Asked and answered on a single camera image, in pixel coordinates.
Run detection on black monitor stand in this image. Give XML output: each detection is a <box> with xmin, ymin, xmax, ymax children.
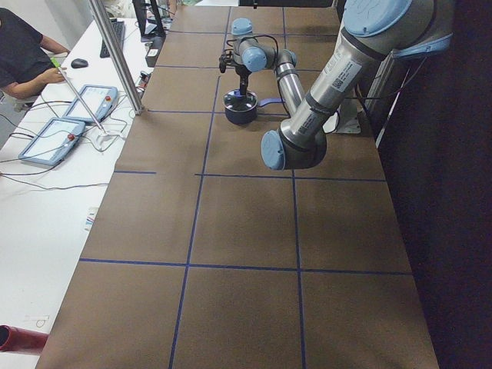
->
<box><xmin>132</xmin><ymin>0</ymin><xmax>165</xmax><ymax>42</ymax></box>

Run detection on upper teach pendant tablet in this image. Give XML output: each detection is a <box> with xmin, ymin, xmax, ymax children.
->
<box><xmin>62</xmin><ymin>85</ymin><xmax>118</xmax><ymax>125</ymax></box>

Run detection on glass pot lid blue knob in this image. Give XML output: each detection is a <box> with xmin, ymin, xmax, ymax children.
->
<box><xmin>223</xmin><ymin>89</ymin><xmax>258</xmax><ymax>112</ymax></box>

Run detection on aluminium frame post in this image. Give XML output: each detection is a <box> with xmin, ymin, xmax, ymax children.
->
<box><xmin>88</xmin><ymin>0</ymin><xmax>144</xmax><ymax>116</ymax></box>

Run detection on black keyboard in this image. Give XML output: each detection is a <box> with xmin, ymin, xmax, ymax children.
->
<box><xmin>99</xmin><ymin>19</ymin><xmax>127</xmax><ymax>59</ymax></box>

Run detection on teach pendant tablet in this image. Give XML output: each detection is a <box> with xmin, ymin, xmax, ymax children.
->
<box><xmin>62</xmin><ymin>85</ymin><xmax>118</xmax><ymax>125</ymax></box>
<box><xmin>18</xmin><ymin>118</ymin><xmax>85</xmax><ymax>166</ymax></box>

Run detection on lower teach pendant tablet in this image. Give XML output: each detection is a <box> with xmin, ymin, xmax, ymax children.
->
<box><xmin>18</xmin><ymin>118</ymin><xmax>85</xmax><ymax>166</ymax></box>

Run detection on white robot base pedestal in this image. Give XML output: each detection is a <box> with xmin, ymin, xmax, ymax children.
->
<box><xmin>323</xmin><ymin>99</ymin><xmax>361</xmax><ymax>135</ymax></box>

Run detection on person in black shirt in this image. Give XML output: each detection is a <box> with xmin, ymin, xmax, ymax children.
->
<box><xmin>1</xmin><ymin>8</ymin><xmax>70</xmax><ymax>100</ymax></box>

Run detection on dark blue saucepan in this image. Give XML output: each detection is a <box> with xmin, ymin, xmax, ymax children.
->
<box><xmin>223</xmin><ymin>89</ymin><xmax>284</xmax><ymax>125</ymax></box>

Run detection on red cylinder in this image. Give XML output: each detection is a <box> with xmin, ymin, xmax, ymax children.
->
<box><xmin>1</xmin><ymin>325</ymin><xmax>48</xmax><ymax>355</ymax></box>

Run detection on silver metal rod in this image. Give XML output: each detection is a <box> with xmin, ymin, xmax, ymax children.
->
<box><xmin>50</xmin><ymin>58</ymin><xmax>107</xmax><ymax>135</ymax></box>

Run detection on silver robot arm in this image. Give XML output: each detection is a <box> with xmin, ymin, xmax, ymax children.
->
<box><xmin>219</xmin><ymin>1</ymin><xmax>455</xmax><ymax>170</ymax></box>

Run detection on black computer mouse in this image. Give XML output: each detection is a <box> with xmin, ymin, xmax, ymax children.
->
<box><xmin>71</xmin><ymin>58</ymin><xmax>88</xmax><ymax>69</ymax></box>

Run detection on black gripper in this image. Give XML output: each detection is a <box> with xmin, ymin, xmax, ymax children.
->
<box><xmin>218</xmin><ymin>52</ymin><xmax>251</xmax><ymax>96</ymax></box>

